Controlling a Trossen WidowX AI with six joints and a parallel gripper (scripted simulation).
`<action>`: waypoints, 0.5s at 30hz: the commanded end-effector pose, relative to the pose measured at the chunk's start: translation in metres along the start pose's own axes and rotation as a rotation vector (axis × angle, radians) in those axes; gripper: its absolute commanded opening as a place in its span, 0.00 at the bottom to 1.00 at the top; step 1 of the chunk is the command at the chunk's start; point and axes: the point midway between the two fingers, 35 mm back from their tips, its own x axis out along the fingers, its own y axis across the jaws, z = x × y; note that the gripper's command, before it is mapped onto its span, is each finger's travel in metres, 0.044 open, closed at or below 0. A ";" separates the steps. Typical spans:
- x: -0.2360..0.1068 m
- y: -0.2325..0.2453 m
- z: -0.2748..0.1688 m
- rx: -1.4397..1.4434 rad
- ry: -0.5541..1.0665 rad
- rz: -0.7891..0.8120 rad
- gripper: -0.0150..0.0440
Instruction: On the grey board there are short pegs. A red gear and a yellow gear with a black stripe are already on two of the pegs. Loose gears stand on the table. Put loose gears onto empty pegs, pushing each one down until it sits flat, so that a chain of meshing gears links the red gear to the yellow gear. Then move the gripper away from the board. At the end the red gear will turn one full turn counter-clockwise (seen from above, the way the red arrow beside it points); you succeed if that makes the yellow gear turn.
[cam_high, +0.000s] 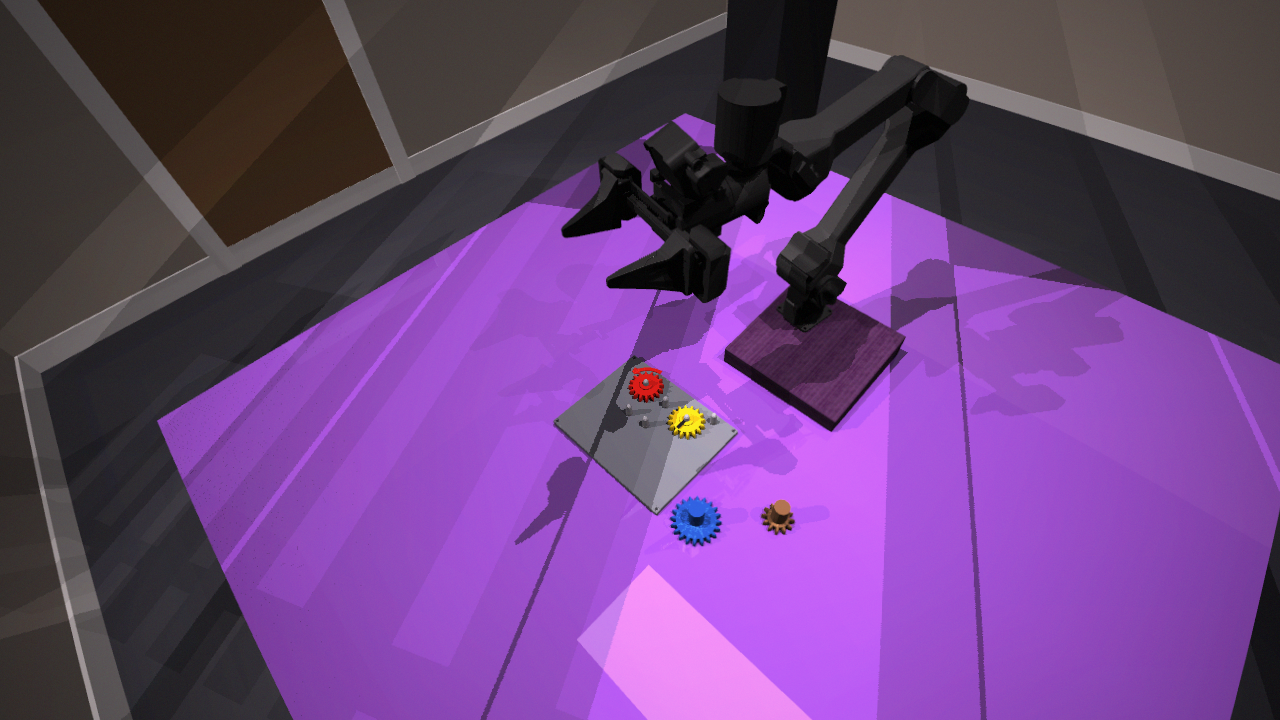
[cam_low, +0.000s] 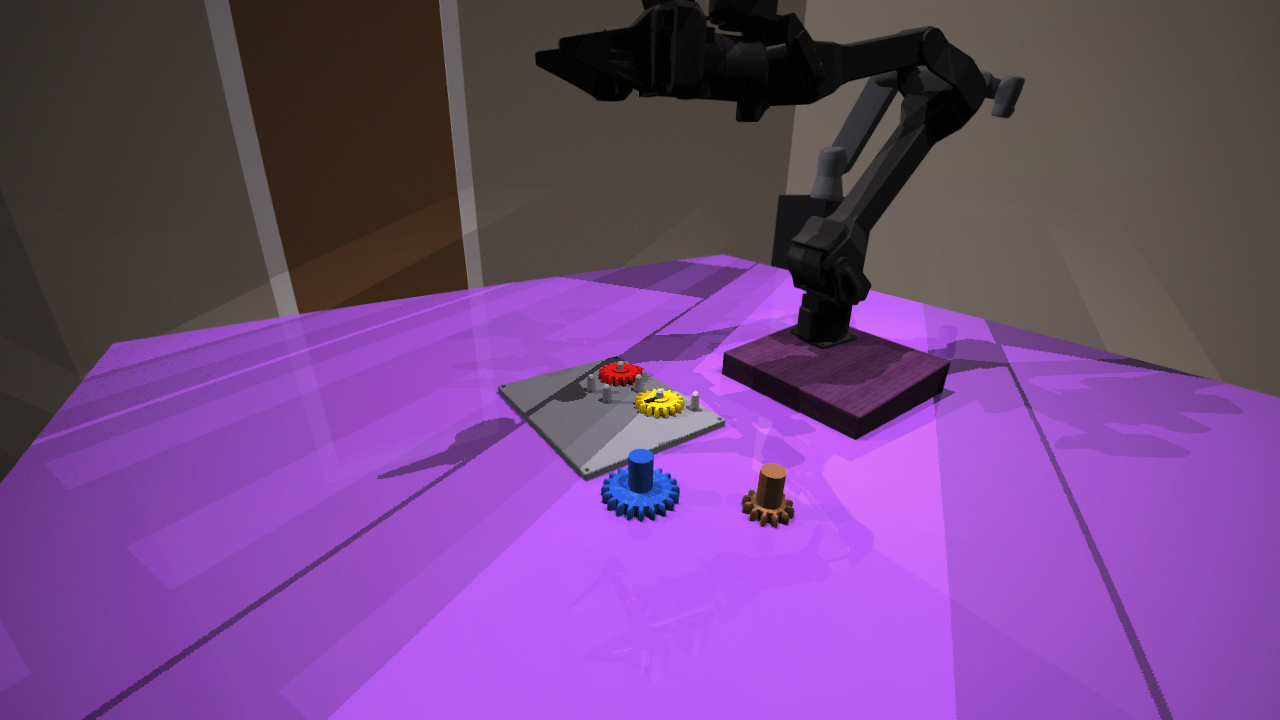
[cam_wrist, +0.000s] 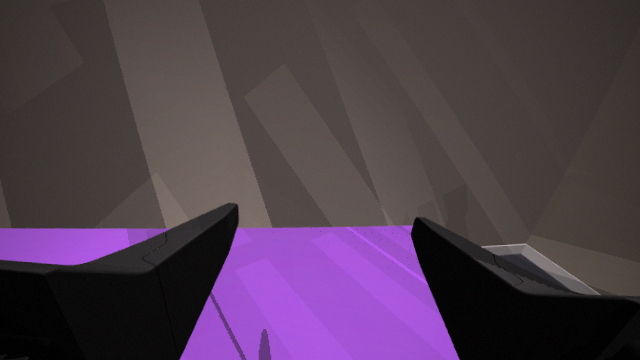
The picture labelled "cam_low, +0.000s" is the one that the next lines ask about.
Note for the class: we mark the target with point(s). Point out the yellow gear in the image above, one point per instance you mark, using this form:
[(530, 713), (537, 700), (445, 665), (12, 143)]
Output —
[(669, 405)]

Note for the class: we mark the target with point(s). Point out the blue gear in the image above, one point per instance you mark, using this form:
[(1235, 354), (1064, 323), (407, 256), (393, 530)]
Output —
[(640, 491)]

